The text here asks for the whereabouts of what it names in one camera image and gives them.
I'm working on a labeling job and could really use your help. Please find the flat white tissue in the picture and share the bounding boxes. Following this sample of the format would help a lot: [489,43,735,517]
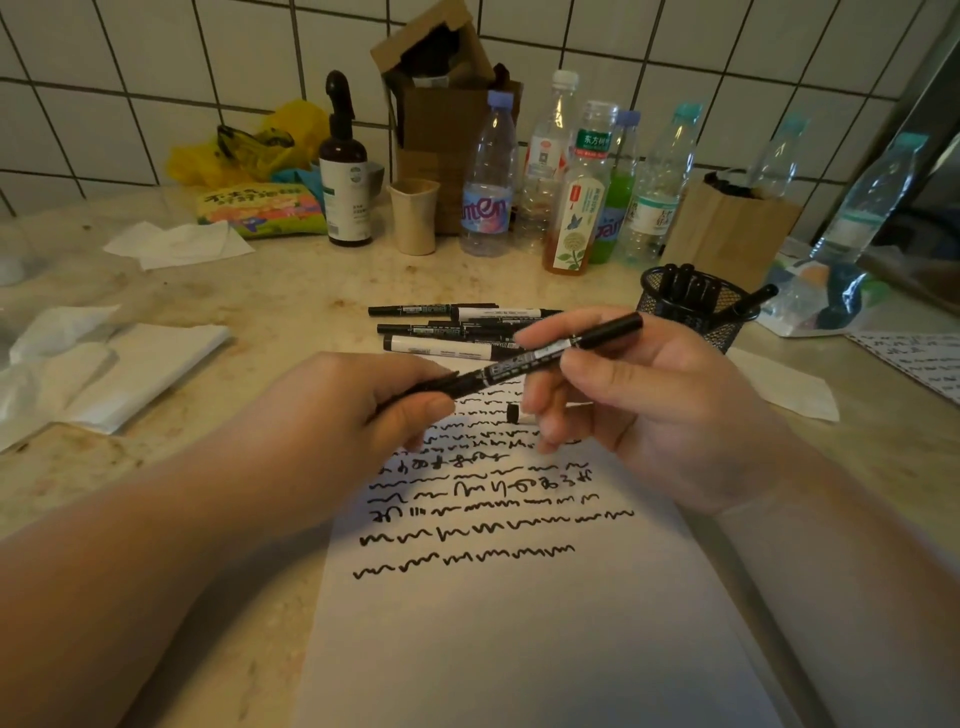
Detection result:
[103,219,256,271]

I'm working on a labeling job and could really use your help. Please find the person's right forearm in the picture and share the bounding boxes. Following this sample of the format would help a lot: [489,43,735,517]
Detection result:
[712,457,960,728]

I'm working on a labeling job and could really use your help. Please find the clear bottle white cap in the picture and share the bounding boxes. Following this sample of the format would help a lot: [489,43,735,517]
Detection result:
[513,69,581,253]

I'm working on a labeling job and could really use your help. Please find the small cardboard box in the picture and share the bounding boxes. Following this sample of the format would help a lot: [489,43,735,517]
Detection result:
[659,170,804,290]

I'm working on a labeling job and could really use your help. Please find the folded white napkin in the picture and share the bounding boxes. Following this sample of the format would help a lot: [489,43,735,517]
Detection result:
[63,322,232,436]

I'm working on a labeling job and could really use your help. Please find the colourful snack packet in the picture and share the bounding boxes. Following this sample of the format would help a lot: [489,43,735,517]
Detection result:
[196,182,329,240]

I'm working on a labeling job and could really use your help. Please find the zigzag scribbled paper sheet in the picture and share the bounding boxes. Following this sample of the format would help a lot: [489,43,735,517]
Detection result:
[847,331,960,406]

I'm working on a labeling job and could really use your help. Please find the yellow plastic bag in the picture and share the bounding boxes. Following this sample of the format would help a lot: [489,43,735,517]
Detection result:
[164,99,331,189]

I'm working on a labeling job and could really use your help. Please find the clear bottle purple cap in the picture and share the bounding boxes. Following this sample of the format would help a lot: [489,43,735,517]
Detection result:
[459,89,519,259]

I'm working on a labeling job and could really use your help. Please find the white paper sheet fine scribbles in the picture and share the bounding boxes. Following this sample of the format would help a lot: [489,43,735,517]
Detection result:
[292,356,785,728]

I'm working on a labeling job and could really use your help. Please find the beige cup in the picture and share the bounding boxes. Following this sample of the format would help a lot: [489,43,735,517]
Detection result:
[387,177,442,257]

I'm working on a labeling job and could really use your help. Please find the clear plastic bag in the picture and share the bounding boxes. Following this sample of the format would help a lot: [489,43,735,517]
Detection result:
[757,258,894,339]

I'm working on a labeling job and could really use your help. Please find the orange tea bottle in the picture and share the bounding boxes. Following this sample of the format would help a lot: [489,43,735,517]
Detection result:
[542,101,620,277]

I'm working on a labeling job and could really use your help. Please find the pile of black pens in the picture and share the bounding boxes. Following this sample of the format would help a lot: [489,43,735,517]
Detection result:
[367,302,564,363]

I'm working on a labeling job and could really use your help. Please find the water bottle teal cap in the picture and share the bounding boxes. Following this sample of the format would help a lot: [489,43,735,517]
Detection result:
[613,102,705,268]
[749,113,810,198]
[809,132,930,265]

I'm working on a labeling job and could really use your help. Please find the black mesh pen holder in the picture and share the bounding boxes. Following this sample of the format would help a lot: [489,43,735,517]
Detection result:
[635,263,759,354]

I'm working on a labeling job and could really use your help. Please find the person's right hand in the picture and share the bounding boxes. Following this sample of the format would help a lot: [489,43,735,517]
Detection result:
[513,305,796,519]

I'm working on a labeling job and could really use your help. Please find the small white paper piece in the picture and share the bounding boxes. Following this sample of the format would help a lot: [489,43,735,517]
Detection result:
[723,346,841,424]

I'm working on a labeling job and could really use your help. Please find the person's left hand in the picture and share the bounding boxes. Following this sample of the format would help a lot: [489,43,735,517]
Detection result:
[224,352,457,541]

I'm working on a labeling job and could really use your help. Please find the person's left forearm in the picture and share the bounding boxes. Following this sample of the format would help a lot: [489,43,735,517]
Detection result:
[0,449,271,728]

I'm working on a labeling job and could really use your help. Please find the brown spray bottle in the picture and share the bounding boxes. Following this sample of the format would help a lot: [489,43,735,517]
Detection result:
[318,69,374,247]

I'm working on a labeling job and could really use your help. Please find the open cardboard box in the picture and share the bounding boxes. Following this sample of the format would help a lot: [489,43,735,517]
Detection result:
[369,0,524,235]

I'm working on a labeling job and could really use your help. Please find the green soda bottle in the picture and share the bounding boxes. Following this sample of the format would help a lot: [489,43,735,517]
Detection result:
[588,110,643,265]

